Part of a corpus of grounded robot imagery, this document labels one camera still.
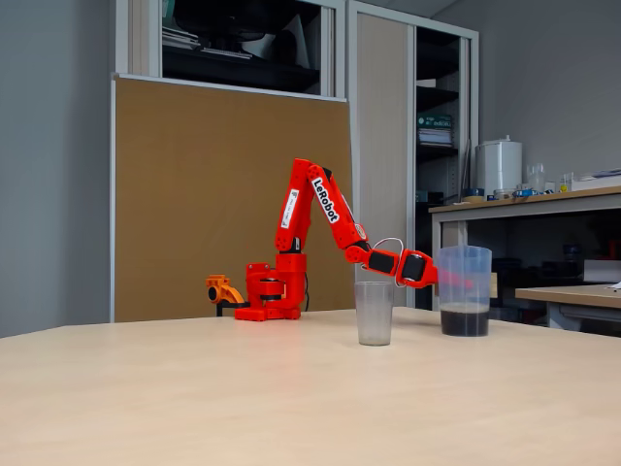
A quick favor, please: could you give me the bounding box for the translucent jug with cardboard handle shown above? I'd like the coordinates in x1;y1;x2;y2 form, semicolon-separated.
435;245;499;338

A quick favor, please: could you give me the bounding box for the clear drinking glass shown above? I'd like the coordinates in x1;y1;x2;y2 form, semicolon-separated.
353;281;394;347

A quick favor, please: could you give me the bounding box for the grey workbench with wooden top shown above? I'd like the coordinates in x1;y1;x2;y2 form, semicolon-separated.
428;185;621;316

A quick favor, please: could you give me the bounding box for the low desk with wooden top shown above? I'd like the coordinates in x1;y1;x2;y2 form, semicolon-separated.
514;283;621;331

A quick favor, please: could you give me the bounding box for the white cylindrical appliance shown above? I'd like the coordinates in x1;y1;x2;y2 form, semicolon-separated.
474;135;524;198

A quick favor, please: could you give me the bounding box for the grey shelving cabinet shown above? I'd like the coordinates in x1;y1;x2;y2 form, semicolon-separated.
114;0;480;312

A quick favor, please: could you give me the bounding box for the stack of papers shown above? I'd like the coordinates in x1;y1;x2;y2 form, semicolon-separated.
417;128;455;148

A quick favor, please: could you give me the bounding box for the white flat box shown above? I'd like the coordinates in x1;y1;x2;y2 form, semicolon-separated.
584;259;621;283

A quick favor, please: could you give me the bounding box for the pile of documents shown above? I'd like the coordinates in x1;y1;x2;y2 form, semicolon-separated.
571;168;621;192

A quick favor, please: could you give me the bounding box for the orange table clamp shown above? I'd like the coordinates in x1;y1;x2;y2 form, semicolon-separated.
205;274;251;317

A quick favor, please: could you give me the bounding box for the brown pin board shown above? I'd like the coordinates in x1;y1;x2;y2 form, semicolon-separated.
110;72;355;324

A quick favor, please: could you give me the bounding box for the stack of grey books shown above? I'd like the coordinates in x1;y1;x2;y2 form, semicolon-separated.
162;26;202;50

